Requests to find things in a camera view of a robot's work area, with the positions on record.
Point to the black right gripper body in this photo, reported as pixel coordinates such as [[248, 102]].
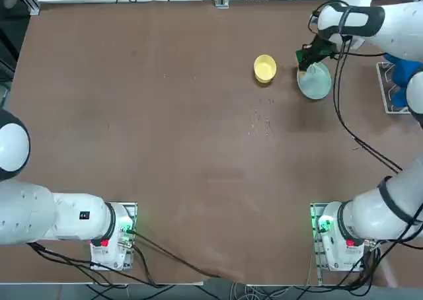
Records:
[[319, 49]]

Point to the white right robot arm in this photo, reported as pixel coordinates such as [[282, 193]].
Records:
[[396, 19]]

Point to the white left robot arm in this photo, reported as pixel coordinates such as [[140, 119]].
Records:
[[66, 214]]

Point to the pale green plate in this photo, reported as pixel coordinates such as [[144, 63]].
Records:
[[317, 85]]

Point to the small yellow dish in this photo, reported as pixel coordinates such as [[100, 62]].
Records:
[[265, 68]]

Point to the white metal rack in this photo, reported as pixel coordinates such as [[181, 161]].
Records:
[[383, 82]]

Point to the blue cloth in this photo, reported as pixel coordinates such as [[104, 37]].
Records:
[[401, 78]]

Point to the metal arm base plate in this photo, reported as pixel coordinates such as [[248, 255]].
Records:
[[133, 210], [314, 210]]

